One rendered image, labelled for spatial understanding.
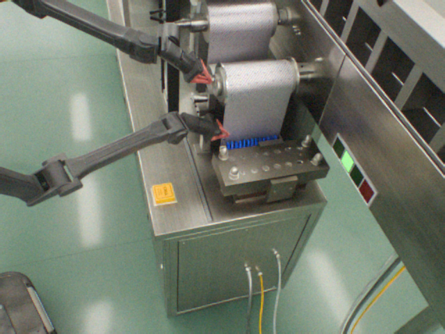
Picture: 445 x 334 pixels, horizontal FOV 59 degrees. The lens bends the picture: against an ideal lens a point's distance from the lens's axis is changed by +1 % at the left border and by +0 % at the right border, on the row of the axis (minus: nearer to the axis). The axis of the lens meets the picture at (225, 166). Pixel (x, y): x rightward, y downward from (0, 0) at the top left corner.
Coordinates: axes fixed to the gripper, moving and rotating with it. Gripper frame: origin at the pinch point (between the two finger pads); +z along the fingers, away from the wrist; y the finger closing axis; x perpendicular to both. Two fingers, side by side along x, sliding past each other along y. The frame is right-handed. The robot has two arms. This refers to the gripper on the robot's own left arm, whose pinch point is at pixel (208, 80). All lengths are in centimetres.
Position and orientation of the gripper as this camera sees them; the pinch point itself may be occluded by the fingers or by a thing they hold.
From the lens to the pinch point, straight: 134.7
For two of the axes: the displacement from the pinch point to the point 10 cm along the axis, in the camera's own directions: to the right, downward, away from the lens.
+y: 2.4, 7.3, -6.4
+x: 7.0, -5.8, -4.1
